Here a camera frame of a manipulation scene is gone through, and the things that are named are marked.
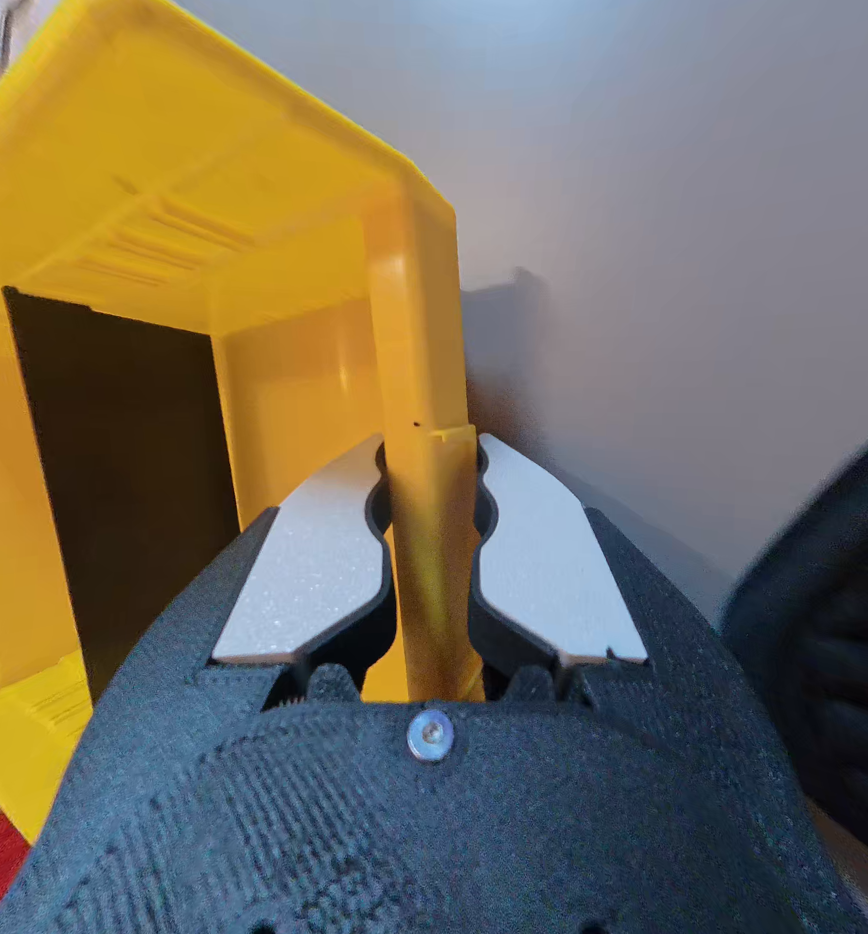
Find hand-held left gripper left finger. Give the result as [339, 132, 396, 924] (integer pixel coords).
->
[211, 434, 398, 690]

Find black chair armrest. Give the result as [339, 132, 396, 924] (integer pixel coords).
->
[720, 423, 868, 869]

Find yellow plastic bin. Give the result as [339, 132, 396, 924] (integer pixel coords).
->
[0, 0, 487, 844]

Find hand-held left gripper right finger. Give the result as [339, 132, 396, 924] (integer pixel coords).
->
[469, 434, 650, 683]

